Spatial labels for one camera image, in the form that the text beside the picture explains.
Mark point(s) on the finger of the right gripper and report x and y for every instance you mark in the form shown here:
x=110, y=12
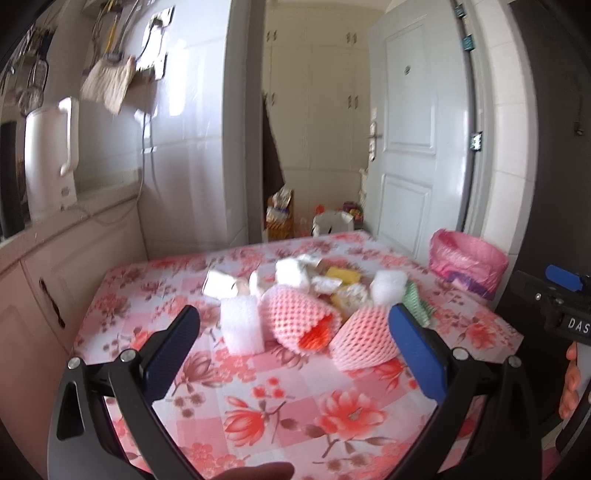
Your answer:
x=564, y=278

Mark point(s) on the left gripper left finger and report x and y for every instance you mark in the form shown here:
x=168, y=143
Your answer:
x=83, y=443

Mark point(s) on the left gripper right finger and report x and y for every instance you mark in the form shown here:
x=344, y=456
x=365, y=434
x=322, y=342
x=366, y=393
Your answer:
x=505, y=443

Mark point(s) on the white foam sheet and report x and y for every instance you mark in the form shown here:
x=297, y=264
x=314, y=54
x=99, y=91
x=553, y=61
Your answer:
x=388, y=287

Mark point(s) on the pink foam fruit net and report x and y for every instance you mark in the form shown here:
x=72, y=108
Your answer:
x=298, y=321

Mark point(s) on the patterned paper wrapper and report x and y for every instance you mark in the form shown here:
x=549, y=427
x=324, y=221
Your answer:
x=349, y=298

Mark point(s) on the white plastic bag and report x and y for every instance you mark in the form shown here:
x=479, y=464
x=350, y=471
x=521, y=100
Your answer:
x=296, y=272

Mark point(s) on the pink-lined trash bin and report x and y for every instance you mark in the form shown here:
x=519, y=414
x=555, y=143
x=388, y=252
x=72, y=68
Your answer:
x=467, y=262

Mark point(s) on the kitchen counter cabinet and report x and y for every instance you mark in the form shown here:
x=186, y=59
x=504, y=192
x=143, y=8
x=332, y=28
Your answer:
x=49, y=275

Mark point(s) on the person's right hand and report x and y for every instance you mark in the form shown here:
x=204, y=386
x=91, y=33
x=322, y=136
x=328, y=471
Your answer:
x=570, y=397

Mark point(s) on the person's left hand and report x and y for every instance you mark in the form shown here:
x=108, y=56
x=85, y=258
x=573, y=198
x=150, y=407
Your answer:
x=268, y=471

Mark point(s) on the green striped cloth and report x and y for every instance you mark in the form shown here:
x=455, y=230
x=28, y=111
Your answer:
x=420, y=309

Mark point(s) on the white foam block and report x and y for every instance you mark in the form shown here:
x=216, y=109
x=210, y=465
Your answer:
x=241, y=327

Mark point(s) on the crumpled white tissue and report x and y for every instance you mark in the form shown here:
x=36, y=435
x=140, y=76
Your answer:
x=221, y=286

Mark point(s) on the white entrance door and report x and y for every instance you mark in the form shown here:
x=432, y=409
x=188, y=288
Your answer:
x=420, y=113

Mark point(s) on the pink floral tablecloth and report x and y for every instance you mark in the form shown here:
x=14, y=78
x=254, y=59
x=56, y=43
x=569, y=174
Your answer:
x=225, y=411

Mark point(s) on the yellow sponge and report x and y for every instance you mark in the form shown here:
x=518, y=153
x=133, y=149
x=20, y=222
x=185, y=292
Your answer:
x=347, y=276

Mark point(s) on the white bucket on floor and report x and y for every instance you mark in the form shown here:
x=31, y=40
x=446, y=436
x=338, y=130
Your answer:
x=332, y=222

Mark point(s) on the wooden stool with bags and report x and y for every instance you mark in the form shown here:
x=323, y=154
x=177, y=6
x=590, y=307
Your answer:
x=280, y=215

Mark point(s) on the white electric kettle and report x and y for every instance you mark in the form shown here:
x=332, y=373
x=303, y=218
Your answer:
x=51, y=156

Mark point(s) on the dark hanging coat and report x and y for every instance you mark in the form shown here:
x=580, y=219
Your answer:
x=273, y=179

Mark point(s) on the cream wardrobe cabinets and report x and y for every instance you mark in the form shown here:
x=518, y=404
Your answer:
x=316, y=78

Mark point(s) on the beige hanging dish cloth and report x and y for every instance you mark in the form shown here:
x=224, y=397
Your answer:
x=107, y=83

